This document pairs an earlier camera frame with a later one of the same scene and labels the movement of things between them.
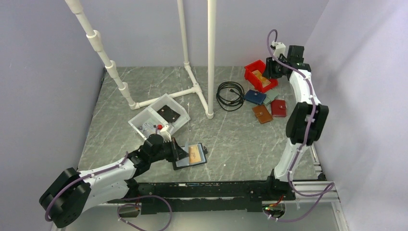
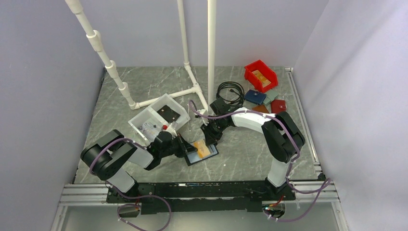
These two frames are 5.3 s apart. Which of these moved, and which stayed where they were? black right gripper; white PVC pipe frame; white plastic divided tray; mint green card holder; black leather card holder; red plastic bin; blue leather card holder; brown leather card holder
Moved: black right gripper; black leather card holder
Stayed: white PVC pipe frame; mint green card holder; brown leather card holder; red plastic bin; blue leather card holder; white plastic divided tray
